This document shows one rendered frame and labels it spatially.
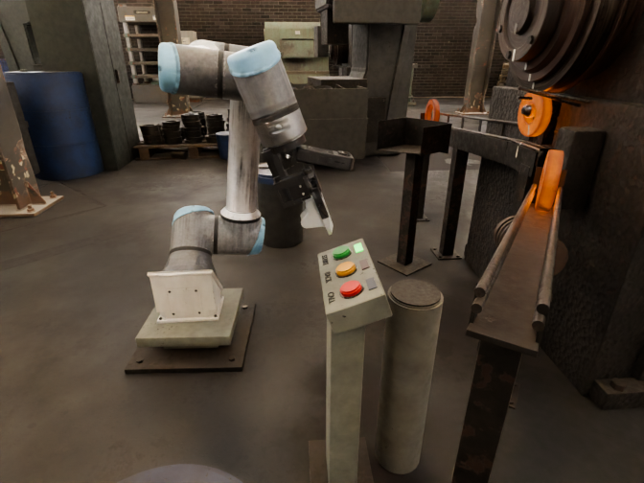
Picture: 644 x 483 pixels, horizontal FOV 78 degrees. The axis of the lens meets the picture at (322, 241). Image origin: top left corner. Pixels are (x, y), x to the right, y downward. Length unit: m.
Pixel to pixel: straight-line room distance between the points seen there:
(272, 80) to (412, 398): 0.74
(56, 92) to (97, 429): 3.16
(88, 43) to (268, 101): 3.61
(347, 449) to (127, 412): 0.71
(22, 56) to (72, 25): 4.62
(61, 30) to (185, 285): 3.23
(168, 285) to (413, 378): 0.89
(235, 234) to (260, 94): 0.86
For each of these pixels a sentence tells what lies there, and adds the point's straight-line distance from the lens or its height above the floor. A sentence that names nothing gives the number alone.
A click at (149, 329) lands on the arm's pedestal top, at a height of 0.12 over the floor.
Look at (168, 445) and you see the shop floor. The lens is 1.33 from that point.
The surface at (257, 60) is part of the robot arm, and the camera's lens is 0.73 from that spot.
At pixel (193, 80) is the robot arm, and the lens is 0.85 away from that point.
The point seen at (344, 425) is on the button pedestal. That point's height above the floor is 0.23.
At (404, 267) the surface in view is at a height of 0.01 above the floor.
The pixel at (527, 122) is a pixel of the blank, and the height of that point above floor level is 0.78.
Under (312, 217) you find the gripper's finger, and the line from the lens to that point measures 0.80.
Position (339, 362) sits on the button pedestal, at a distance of 0.87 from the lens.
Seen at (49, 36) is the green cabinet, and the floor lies 1.15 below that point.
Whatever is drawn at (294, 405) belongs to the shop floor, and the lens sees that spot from 1.35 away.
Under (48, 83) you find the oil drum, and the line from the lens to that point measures 4.12.
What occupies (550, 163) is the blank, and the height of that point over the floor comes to 0.76.
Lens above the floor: 0.99
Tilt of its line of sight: 25 degrees down
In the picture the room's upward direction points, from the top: straight up
